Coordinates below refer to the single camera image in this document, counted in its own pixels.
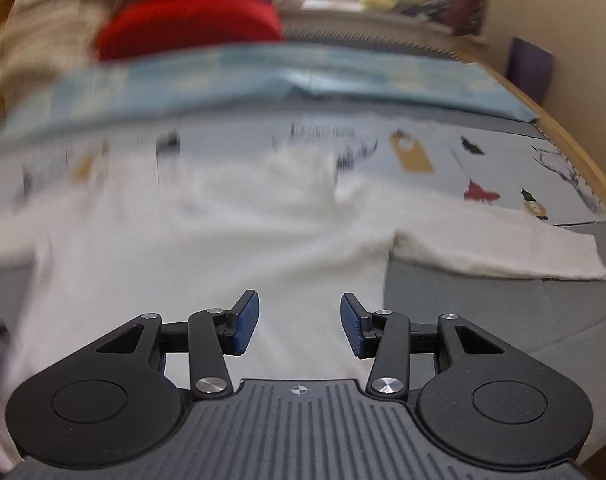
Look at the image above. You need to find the printed deer bed sheet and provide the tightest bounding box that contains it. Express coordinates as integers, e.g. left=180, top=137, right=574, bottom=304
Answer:
left=0, top=109, right=606, bottom=226

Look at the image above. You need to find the cream folded blanket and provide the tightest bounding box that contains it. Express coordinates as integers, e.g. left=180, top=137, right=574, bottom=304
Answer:
left=0, top=0, right=112, bottom=106

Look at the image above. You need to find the white long-sleeve shirt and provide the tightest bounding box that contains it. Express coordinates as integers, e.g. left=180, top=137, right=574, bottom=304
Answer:
left=0, top=147, right=606, bottom=476

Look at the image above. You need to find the light blue patterned cloth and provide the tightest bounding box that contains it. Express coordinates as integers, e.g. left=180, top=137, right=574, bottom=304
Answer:
left=0, top=44, right=538, bottom=150

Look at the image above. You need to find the purple box by wall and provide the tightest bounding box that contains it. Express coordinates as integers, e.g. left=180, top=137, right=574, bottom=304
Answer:
left=506, top=37, right=554, bottom=105

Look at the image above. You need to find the red folded blanket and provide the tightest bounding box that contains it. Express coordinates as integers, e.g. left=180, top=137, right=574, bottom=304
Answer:
left=97, top=0, right=283, bottom=61

